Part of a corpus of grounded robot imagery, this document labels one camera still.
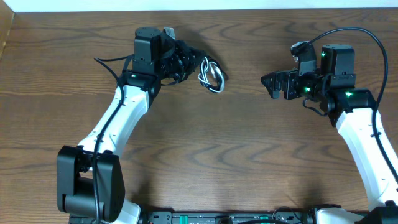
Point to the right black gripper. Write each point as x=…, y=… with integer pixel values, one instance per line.
x=288, y=76

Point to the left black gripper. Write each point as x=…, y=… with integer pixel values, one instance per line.
x=185, y=54

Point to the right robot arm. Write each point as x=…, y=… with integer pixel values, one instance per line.
x=351, y=111

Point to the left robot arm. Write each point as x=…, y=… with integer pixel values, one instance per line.
x=90, y=182

